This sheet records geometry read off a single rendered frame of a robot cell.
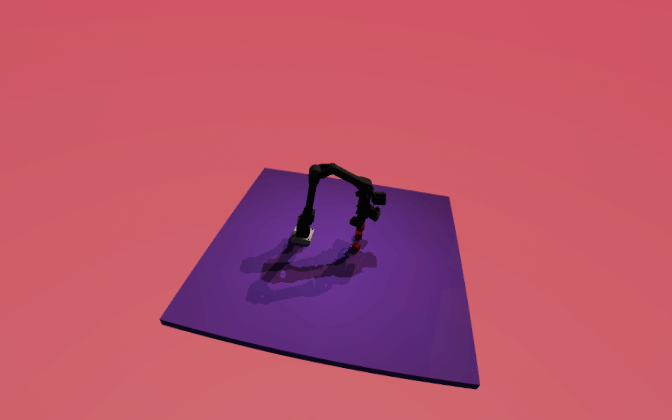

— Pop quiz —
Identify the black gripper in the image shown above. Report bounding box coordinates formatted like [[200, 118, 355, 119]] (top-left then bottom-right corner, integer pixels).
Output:
[[349, 203, 374, 230]]

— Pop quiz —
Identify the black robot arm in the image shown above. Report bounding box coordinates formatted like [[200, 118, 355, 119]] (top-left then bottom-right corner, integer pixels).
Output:
[[296, 163, 386, 238]]

